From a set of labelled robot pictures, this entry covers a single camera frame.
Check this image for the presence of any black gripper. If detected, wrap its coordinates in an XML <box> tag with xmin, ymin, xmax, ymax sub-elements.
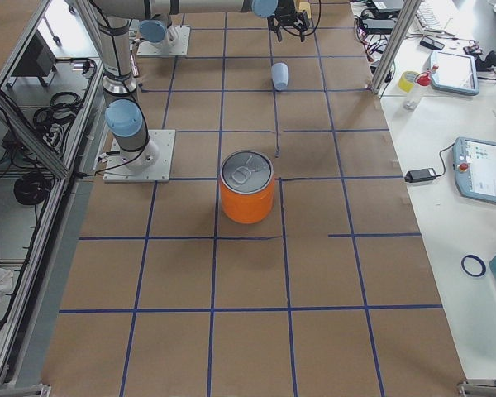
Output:
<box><xmin>267</xmin><ymin>0</ymin><xmax>309</xmax><ymax>42</ymax></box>

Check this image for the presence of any light blue plastic cup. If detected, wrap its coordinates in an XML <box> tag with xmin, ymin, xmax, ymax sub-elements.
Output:
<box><xmin>271</xmin><ymin>62</ymin><xmax>289</xmax><ymax>91</ymax></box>

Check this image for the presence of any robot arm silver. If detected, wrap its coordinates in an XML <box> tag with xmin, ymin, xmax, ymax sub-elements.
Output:
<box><xmin>89</xmin><ymin>0</ymin><xmax>317</xmax><ymax>103</ymax></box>

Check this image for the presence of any wooden cup rack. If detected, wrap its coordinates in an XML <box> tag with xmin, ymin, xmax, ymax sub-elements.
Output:
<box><xmin>297</xmin><ymin>1</ymin><xmax>312</xmax><ymax>19</ymax></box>

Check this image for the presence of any black smartphone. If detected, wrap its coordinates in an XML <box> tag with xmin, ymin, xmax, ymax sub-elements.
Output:
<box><xmin>419</xmin><ymin>36</ymin><xmax>445</xmax><ymax>50</ymax></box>

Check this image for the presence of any bottle with red cap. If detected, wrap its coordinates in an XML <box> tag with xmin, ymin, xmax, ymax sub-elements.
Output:
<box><xmin>403</xmin><ymin>70</ymin><xmax>432</xmax><ymax>111</ymax></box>

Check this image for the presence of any orange can with silver lid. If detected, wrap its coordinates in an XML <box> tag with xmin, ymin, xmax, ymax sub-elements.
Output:
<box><xmin>219</xmin><ymin>150</ymin><xmax>275</xmax><ymax>224</ymax></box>

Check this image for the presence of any far teach pendant tablet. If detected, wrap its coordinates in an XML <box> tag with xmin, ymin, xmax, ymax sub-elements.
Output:
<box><xmin>429</xmin><ymin>50</ymin><xmax>479</xmax><ymax>96</ymax></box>

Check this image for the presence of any teach pendant tablet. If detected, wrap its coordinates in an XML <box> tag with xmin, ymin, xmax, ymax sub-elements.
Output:
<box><xmin>452</xmin><ymin>137</ymin><xmax>496</xmax><ymax>203</ymax></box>
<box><xmin>429</xmin><ymin>50</ymin><xmax>479</xmax><ymax>96</ymax></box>

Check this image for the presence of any black power adapter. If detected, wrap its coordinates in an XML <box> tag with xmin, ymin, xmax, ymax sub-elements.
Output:
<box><xmin>404</xmin><ymin>168</ymin><xmax>437</xmax><ymax>183</ymax></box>

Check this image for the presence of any near teach pendant tablet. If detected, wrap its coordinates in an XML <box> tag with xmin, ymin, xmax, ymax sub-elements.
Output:
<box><xmin>452</xmin><ymin>137</ymin><xmax>496</xmax><ymax>203</ymax></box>

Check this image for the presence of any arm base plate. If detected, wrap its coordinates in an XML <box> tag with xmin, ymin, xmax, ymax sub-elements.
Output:
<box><xmin>103</xmin><ymin>130</ymin><xmax>176</xmax><ymax>183</ymax></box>
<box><xmin>137</xmin><ymin>21</ymin><xmax>191</xmax><ymax>57</ymax></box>

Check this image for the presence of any aluminium frame post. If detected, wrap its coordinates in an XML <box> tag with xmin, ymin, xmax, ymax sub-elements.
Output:
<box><xmin>370</xmin><ymin>0</ymin><xmax>421</xmax><ymax>93</ymax></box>

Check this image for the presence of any blue tape ring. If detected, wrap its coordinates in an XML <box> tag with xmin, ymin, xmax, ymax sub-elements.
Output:
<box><xmin>461</xmin><ymin>254</ymin><xmax>487</xmax><ymax>278</ymax></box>

